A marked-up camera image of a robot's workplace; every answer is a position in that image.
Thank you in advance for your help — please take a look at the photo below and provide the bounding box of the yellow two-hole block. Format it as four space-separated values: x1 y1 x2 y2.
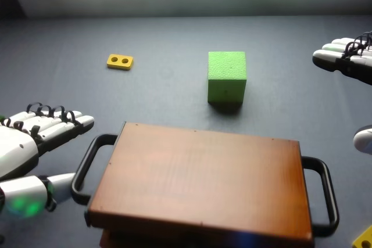
106 53 134 71
352 224 372 248

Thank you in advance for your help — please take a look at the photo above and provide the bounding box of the grey table cloth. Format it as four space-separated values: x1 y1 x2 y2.
0 15 372 248

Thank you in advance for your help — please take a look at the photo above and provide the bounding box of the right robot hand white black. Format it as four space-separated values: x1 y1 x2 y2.
312 30 372 156

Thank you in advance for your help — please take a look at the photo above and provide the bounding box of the green foam cube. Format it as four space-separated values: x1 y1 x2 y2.
207 51 248 105

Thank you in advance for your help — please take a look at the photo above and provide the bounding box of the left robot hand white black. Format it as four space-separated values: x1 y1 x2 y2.
0 102 95 221

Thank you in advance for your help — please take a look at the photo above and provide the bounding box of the wooden box with black handles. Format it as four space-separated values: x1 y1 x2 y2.
71 121 340 248

